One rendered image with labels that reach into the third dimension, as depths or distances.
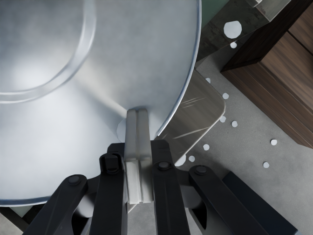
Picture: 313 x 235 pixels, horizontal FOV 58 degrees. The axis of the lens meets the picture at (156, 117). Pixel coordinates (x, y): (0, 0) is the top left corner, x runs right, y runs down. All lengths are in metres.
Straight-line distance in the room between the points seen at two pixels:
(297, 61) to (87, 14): 0.60
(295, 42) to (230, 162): 0.51
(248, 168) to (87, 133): 0.93
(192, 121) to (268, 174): 0.93
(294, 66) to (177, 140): 0.55
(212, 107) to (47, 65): 0.13
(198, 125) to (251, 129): 0.86
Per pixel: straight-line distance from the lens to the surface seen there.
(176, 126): 0.23
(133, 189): 0.16
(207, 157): 1.06
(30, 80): 0.23
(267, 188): 1.16
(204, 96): 0.23
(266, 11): 0.43
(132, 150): 0.16
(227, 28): 0.38
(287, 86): 0.74
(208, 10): 0.38
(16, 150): 0.24
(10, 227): 0.44
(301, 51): 0.76
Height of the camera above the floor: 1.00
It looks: 84 degrees down
